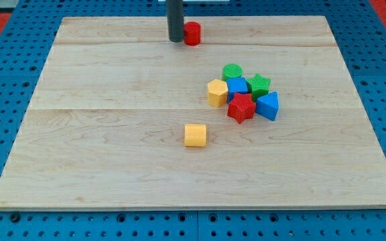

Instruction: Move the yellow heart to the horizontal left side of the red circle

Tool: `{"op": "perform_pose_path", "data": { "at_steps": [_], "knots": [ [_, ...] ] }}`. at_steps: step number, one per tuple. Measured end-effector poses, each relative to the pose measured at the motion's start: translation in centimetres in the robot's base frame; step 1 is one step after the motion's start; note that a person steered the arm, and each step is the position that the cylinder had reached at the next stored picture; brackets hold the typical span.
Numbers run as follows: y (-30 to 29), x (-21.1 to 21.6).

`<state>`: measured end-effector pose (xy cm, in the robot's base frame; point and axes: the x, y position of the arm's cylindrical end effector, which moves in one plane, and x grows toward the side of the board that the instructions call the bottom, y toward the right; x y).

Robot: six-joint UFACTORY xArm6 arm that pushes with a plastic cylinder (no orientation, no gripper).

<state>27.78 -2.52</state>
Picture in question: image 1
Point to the yellow hexagon block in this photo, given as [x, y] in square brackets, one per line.
[217, 92]

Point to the red star block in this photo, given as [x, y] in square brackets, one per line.
[241, 107]

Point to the blue cube block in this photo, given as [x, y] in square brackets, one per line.
[236, 85]

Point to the green cylinder block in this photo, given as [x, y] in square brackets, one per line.
[231, 71]

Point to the light wooden board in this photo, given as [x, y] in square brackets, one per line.
[104, 129]

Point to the green star block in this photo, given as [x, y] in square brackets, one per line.
[258, 86]

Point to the blue triangle block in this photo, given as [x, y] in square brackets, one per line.
[268, 105]

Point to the red cylinder block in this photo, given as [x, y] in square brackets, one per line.
[192, 33]

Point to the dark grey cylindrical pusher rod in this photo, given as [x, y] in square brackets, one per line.
[175, 20]

